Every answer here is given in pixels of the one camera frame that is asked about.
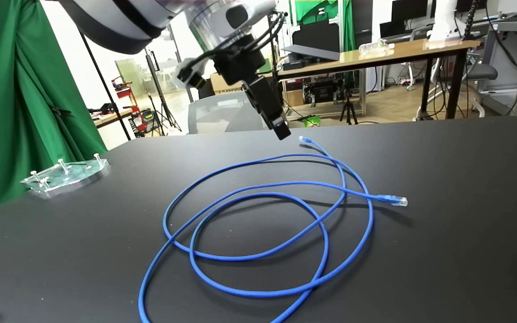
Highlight green curtain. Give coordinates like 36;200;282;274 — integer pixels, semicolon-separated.
0;0;108;220

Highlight black office chair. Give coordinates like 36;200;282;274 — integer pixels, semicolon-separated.
463;58;501;118

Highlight clear acrylic plate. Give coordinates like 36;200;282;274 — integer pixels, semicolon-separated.
20;152;111;198

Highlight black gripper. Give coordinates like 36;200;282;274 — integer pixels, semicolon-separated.
212;40;292;139

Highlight green backdrop cloth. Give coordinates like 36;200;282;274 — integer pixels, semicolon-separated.
287;0;357;28

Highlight long wooden table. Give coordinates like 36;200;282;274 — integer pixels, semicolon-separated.
265;37;484;121

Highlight small black tripod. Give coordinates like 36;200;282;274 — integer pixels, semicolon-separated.
335;76;362;127

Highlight black robot hose cables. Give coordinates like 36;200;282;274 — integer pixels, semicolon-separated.
249;8;289;80

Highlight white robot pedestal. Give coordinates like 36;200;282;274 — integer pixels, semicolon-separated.
425;0;468;49

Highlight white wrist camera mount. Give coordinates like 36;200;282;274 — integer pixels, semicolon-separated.
176;53;215;84

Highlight blue ethernet cable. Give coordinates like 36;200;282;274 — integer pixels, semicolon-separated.
136;134;409;323

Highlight black light stand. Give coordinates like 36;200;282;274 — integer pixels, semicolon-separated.
77;26;136;143

